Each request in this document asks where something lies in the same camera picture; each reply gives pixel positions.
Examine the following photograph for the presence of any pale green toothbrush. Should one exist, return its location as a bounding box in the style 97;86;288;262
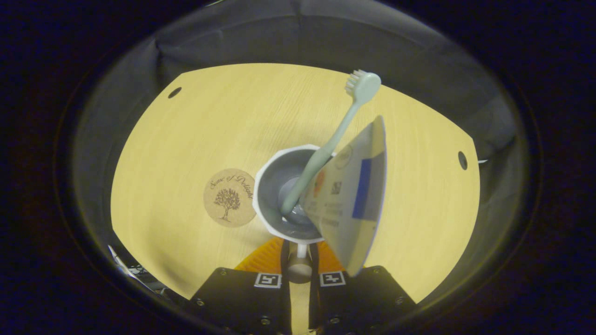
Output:
281;70;382;215

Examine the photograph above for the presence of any white toothpaste tube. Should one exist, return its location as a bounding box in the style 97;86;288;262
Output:
300;115;388;278

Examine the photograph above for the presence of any round cork coaster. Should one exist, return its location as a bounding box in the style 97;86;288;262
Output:
203;168;257;228

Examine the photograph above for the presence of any white cup with wooden handle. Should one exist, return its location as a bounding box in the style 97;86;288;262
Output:
252;144;337;284

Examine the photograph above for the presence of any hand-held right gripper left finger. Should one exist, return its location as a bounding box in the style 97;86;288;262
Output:
189;237;292;335

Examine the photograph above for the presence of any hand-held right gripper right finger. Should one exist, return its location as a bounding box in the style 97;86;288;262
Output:
310;242;417;335

